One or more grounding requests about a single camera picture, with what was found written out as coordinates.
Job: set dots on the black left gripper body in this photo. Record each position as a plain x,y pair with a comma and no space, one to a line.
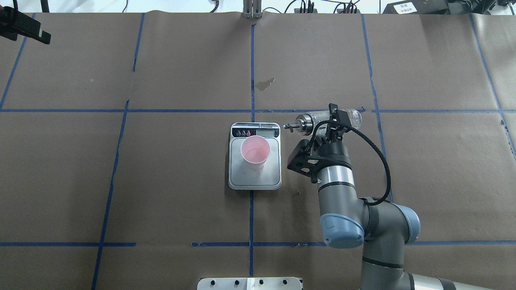
23,26

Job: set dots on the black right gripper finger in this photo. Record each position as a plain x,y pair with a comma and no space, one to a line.
339,116

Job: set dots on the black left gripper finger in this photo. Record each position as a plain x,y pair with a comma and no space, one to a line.
44,37

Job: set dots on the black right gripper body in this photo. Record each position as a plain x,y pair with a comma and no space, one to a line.
336,152

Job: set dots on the clear glass sauce bottle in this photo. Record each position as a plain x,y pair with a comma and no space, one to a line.
305,123

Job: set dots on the pink plastic cup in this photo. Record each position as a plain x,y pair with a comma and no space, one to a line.
255,151

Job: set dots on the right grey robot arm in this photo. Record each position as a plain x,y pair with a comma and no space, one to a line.
381,227

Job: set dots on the silver digital kitchen scale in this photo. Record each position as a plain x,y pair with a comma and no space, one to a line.
242,177

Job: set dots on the black box with label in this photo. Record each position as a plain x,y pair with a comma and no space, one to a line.
431,7

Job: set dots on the aluminium frame post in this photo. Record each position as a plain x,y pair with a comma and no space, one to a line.
252,9

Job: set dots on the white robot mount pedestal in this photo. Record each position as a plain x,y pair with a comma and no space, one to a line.
251,283

